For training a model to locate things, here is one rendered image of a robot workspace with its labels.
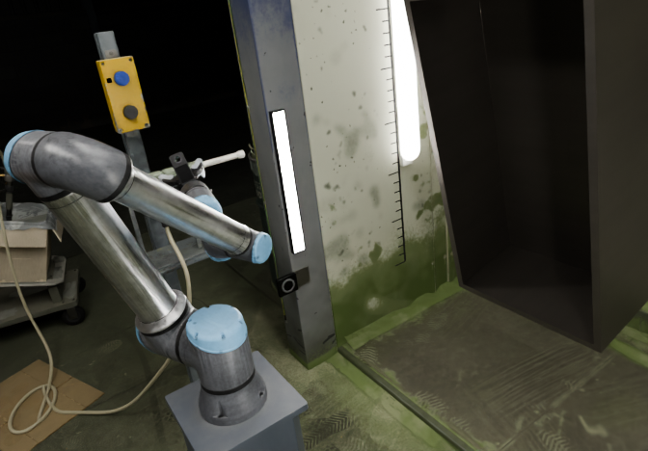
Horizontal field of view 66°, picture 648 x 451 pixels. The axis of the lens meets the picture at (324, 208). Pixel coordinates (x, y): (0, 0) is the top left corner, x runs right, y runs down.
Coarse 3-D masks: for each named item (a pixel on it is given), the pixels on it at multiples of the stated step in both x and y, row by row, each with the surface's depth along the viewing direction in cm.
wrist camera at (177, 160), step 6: (174, 156) 154; (180, 156) 155; (174, 162) 154; (180, 162) 155; (186, 162) 155; (174, 168) 154; (180, 168) 155; (186, 168) 155; (180, 174) 155; (186, 174) 155; (192, 174) 156; (180, 180) 155; (186, 180) 155; (192, 180) 155
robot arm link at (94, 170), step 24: (48, 144) 96; (72, 144) 97; (96, 144) 99; (48, 168) 96; (72, 168) 96; (96, 168) 97; (120, 168) 100; (72, 192) 100; (96, 192) 99; (120, 192) 101; (144, 192) 107; (168, 192) 113; (168, 216) 114; (192, 216) 119; (216, 216) 127; (216, 240) 129; (240, 240) 134; (264, 240) 141
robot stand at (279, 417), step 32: (256, 352) 158; (192, 384) 148; (288, 384) 143; (192, 416) 135; (256, 416) 132; (288, 416) 132; (192, 448) 127; (224, 448) 124; (256, 448) 130; (288, 448) 137
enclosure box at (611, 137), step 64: (448, 0) 167; (512, 0) 165; (576, 0) 149; (640, 0) 123; (448, 64) 174; (512, 64) 178; (576, 64) 159; (640, 64) 131; (448, 128) 183; (512, 128) 192; (576, 128) 170; (640, 128) 140; (448, 192) 192; (512, 192) 209; (576, 192) 183; (640, 192) 151; (512, 256) 218; (576, 256) 199; (640, 256) 164; (576, 320) 179
